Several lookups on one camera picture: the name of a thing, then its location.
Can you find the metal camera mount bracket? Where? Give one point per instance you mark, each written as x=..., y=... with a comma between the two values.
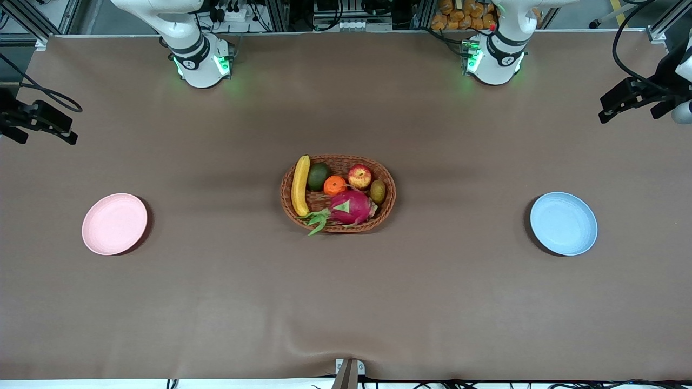
x=348, y=374

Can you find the pile of orange items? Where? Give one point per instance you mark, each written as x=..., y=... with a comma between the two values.
x=459, y=15

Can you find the brown woven wicker basket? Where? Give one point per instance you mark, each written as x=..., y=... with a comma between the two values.
x=386, y=208

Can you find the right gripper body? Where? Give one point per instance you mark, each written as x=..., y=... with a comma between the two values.
x=7, y=115

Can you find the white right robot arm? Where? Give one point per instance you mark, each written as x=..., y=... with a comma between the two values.
x=189, y=38

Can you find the black control box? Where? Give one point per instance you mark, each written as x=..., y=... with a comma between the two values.
x=351, y=13

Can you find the red yellow apple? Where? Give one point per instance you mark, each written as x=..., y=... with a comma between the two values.
x=359, y=176

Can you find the dark green avocado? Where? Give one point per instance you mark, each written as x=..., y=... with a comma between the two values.
x=318, y=175

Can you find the aluminium frame profile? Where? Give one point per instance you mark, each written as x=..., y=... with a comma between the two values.
x=32, y=19
x=667, y=21

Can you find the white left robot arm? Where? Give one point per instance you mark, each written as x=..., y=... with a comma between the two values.
x=500, y=54

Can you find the orange tangerine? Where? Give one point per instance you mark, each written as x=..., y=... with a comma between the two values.
x=334, y=186

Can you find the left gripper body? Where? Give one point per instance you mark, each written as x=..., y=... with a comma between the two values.
x=663, y=86

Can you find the blue round plate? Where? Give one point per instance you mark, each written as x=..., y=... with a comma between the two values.
x=563, y=223

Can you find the yellow banana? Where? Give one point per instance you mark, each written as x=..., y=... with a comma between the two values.
x=299, y=186

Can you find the brown green kiwi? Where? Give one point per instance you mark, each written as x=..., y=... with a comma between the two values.
x=378, y=191

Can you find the pink dragon fruit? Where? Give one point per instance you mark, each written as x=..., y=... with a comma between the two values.
x=352, y=208

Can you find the table cover cloth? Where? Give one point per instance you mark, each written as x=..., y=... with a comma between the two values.
x=346, y=302

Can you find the pink round plate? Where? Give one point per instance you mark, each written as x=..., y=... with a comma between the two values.
x=114, y=223

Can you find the grey metal pole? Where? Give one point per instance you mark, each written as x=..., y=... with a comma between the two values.
x=616, y=13

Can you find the white power strip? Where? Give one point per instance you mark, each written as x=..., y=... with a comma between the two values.
x=231, y=13

